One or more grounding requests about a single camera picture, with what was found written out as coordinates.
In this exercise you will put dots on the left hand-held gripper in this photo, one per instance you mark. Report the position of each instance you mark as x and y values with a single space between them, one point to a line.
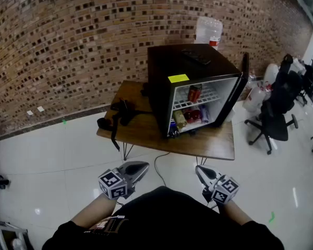
112 184

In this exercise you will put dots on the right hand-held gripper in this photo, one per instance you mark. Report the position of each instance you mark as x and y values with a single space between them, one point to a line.
224 189

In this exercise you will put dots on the red soda can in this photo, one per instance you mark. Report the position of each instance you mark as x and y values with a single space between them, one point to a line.
194 93

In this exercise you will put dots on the black mini fridge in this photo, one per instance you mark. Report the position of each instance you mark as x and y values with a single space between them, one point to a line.
167 66

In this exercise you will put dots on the person's left forearm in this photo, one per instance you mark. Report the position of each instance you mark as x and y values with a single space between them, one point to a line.
94 212

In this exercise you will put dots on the person's right forearm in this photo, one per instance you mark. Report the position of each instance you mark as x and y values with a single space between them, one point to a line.
236 213

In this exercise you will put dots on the wooden table with metal legs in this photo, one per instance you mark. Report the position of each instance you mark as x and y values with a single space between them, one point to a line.
146 134

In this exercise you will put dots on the blue Pepsi can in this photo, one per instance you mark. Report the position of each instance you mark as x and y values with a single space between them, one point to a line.
173 129

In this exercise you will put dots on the bright red drink bottle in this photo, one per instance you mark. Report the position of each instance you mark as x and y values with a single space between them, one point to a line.
196 114

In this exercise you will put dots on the purple and white bottle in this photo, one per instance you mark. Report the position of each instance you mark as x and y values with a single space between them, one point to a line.
204 113

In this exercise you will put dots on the dark red drink bottle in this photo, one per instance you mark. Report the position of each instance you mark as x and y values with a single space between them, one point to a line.
187 116

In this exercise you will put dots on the gold drink can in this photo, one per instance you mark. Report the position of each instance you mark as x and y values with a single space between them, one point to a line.
180 118

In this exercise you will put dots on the person's black clothing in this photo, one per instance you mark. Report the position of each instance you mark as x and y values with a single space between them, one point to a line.
167 223

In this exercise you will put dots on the small black adapter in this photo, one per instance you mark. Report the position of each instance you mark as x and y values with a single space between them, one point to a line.
145 90

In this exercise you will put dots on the green tape mark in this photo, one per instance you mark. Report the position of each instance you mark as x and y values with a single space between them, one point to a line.
64 122
271 217

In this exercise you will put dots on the clear jug with red label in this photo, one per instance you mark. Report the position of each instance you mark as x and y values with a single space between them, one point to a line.
254 99

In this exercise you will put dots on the yellow sticker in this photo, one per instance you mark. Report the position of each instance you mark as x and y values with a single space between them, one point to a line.
178 78

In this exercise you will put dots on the black remote control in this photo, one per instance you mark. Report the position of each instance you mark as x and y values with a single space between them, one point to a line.
197 57

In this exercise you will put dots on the white round object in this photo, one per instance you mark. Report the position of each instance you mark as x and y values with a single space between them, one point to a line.
271 73

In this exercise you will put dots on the large clear water jug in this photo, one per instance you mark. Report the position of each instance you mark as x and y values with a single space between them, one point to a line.
207 30

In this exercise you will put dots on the grey metal rack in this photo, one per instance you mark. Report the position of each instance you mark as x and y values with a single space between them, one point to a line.
2 233

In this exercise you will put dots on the white wall plate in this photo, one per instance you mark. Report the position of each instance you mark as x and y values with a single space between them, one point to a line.
30 112
40 109

